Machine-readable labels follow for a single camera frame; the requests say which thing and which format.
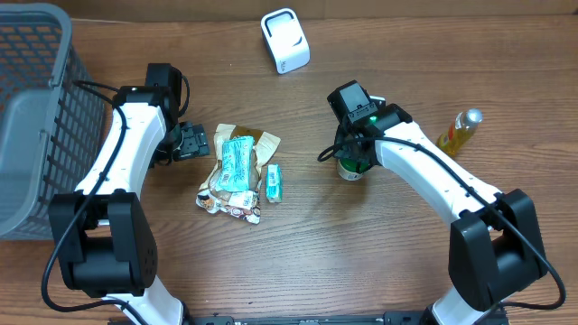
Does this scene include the grey plastic shopping basket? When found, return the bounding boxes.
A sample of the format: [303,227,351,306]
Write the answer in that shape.
[1,4,106,240]

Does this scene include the yellow dish soap bottle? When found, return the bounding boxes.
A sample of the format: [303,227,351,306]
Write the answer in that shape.
[436,108,483,157]

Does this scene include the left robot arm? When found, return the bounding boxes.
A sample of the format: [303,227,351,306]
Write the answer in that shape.
[41,63,210,324]

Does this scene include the teal tissue packet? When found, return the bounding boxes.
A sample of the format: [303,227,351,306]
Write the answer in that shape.
[216,136,254,192]

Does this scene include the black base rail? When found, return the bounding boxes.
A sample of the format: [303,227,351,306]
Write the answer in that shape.
[107,309,430,325]

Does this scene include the brown white snack bag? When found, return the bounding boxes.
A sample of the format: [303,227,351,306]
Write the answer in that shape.
[195,124,281,225]

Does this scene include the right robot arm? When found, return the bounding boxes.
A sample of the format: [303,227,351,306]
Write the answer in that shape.
[318,80,551,324]

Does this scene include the small teal carton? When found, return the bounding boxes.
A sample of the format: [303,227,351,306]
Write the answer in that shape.
[266,164,283,203]

